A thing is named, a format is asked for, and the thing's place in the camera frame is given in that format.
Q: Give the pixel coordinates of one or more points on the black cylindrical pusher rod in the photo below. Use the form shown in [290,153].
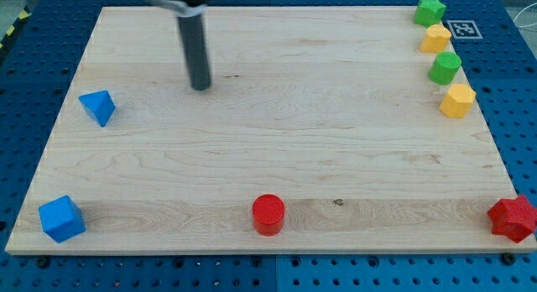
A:
[192,35]

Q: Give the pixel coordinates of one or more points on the blue triangle block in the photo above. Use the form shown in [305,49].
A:
[99,106]

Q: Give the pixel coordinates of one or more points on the yellow hexagon block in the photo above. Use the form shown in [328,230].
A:
[458,100]

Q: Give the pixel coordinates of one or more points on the wooden board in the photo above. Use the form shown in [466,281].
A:
[330,109]

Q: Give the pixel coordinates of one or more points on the red cylinder block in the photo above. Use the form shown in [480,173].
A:
[268,214]

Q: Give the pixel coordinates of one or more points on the blue cube block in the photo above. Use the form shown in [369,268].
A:
[61,219]

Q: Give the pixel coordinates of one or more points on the green star block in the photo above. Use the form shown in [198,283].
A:
[429,12]

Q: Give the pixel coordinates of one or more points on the yellow heart block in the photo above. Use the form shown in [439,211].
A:
[436,39]

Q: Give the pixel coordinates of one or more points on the green cylinder block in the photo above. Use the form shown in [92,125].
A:
[444,68]

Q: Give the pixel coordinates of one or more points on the black white fiducial marker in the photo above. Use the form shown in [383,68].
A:
[464,29]

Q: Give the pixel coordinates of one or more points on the black board stop screw left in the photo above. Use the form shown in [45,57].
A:
[42,262]

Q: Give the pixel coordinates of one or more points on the black board stop screw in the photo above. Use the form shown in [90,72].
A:
[42,262]
[508,259]

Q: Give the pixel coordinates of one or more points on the red star block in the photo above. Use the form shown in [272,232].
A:
[513,218]

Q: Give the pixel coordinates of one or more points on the black board stop screw right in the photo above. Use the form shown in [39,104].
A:
[508,259]

